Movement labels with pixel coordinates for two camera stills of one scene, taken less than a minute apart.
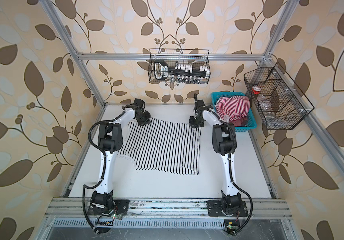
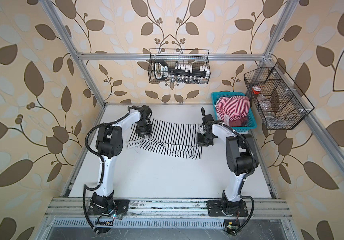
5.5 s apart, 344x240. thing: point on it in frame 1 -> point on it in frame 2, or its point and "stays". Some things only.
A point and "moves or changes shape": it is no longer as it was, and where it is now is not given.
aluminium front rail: x=166 y=208 stays
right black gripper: x=192 y=124 -> x=200 y=142
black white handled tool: x=160 y=69 stays
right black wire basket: x=281 y=105 stays
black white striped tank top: x=163 y=146 moves or changes shape
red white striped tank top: x=234 y=109 stays
